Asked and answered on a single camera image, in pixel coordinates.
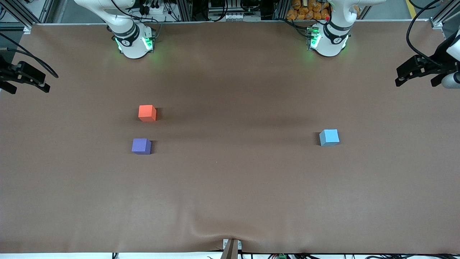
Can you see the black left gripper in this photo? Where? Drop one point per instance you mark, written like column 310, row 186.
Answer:
column 433, row 64

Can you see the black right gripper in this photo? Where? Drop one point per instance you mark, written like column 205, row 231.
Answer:
column 7, row 73

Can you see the light blue foam block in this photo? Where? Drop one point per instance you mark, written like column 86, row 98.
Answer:
column 329, row 137

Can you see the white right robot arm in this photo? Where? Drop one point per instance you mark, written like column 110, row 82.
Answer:
column 133, row 46

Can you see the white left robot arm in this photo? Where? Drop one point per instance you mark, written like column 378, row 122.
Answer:
column 329, row 45

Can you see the orange foam block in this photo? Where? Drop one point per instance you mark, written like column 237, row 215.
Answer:
column 147, row 113

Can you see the purple foam block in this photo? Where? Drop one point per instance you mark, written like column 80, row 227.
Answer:
column 141, row 146

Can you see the pile of orange bags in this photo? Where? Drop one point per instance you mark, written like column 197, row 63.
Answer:
column 307, row 9

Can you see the white power strip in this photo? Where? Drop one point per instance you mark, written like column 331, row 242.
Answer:
column 239, row 16

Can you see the brown table cover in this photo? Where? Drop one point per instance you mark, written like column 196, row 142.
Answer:
column 230, row 180

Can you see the green terminal connector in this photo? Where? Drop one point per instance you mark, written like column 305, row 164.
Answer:
column 282, row 256

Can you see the metal table clamp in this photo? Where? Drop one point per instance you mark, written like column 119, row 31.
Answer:
column 231, row 249

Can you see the aluminium frame profile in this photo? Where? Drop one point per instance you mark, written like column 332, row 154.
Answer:
column 444, row 16
column 21, row 14

